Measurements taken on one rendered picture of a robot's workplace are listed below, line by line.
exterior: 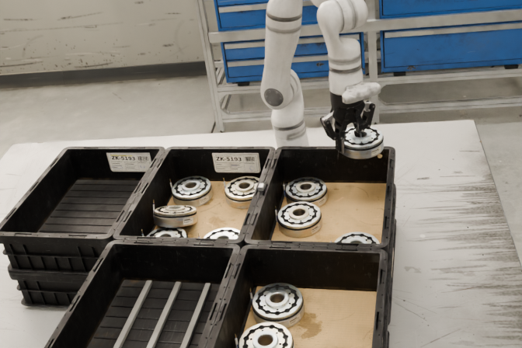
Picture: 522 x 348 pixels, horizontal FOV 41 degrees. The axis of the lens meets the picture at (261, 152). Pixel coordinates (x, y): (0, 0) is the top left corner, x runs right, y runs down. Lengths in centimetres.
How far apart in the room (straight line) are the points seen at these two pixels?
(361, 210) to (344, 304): 32
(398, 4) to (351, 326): 228
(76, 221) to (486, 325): 102
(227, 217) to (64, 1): 315
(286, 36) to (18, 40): 331
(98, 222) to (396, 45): 210
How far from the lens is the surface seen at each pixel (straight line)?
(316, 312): 143
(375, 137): 162
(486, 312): 162
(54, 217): 189
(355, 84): 152
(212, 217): 173
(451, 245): 179
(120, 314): 152
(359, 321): 141
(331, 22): 145
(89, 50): 475
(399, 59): 355
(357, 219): 166
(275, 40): 179
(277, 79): 184
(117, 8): 458
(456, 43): 355
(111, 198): 190
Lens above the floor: 182
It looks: 30 degrees down
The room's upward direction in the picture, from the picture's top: 8 degrees counter-clockwise
